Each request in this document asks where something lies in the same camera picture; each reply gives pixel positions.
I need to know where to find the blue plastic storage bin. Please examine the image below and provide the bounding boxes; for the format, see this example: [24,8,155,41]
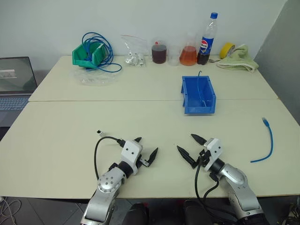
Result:
[180,75,217,116]

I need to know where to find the light green towel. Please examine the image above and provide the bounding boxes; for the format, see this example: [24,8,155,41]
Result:
[216,44,260,74]

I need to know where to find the zip bag with connectors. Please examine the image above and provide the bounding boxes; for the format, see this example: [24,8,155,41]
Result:
[120,35,147,68]

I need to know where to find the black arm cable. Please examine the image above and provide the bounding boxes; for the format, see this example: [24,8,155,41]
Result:
[94,136,126,181]
[195,161,239,222]

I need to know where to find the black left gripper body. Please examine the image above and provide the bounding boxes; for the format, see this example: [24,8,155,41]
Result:
[136,152,147,168]

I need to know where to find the beaker with dark red liquid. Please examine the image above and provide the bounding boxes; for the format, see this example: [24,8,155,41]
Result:
[150,37,168,64]

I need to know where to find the yellow tape roll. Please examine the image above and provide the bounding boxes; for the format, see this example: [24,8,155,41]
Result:
[219,42,236,60]

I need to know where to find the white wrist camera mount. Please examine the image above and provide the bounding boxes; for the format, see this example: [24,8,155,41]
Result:
[120,140,144,176]
[203,138,222,173]

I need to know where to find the empty clear plastic cup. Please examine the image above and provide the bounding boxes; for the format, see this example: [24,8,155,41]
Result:
[167,44,180,67]

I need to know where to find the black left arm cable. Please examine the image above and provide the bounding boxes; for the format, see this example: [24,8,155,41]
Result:
[94,136,126,181]

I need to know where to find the flat clear plastic bag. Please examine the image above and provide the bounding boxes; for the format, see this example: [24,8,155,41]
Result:
[74,68,118,87]

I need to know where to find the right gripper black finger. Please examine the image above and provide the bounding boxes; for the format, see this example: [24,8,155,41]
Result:
[190,134,208,146]
[176,145,198,169]

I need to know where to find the white floor cables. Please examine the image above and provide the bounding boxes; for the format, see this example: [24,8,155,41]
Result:
[0,196,22,225]

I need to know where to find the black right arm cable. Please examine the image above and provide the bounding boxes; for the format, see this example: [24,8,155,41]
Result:
[195,161,239,222]

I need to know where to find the flask with orange liquid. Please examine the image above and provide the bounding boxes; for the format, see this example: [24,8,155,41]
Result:
[179,31,198,67]

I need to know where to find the dark rounded shape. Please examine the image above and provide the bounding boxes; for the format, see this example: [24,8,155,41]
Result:
[182,199,213,225]
[126,202,150,225]

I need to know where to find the short blue Ethernet cable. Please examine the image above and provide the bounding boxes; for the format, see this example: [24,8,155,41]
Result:
[250,116,274,164]

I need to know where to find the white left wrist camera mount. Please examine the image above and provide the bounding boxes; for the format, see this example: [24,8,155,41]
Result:
[120,140,144,176]

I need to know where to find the green plastic storage bin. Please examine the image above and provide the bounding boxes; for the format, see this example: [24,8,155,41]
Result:
[71,42,105,71]

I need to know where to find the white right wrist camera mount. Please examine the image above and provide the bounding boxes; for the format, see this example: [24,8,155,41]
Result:
[203,138,222,173]

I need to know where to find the Pepsi cola bottle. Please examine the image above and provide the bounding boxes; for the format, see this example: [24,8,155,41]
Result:
[196,12,219,66]

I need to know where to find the grey laptop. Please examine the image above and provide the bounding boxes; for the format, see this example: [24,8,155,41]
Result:
[0,56,38,128]

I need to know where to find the thin cable in blue bin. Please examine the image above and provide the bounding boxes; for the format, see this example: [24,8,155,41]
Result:
[197,70,209,108]

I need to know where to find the tangled floor cables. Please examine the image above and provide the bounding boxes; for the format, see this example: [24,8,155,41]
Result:
[280,201,300,225]

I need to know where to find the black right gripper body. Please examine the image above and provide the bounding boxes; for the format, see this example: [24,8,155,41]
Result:
[195,148,212,170]

